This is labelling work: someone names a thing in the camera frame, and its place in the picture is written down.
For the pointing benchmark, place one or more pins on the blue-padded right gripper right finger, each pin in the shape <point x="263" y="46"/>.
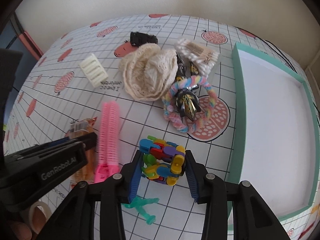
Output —
<point x="196" y="173"/>

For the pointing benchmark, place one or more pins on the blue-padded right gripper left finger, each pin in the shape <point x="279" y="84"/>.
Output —
<point x="132" y="173"/>

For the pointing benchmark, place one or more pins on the pink hair roller clip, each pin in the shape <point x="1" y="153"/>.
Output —
<point x="108" y="158"/>

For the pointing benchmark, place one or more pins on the colourful plastic link toy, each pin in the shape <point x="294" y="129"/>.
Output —
<point x="163" y="161"/>

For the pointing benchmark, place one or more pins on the wafer snack packet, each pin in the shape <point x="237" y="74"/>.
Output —
<point x="76" y="130"/>

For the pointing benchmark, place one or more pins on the left hand with taped fingers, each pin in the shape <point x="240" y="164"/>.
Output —
<point x="31" y="221"/>

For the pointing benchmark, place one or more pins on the pastel rainbow scrunchie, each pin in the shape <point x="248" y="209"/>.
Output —
<point x="174" y="117"/>

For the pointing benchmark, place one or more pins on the teal rimmed white tray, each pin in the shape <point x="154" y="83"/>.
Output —
<point x="276" y="141"/>

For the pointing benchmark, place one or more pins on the strawberry grid tablecloth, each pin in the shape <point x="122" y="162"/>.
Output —
<point x="57" y="93"/>

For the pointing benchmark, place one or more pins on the cream hair claw clip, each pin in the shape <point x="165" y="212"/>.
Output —
<point x="93" y="70"/>

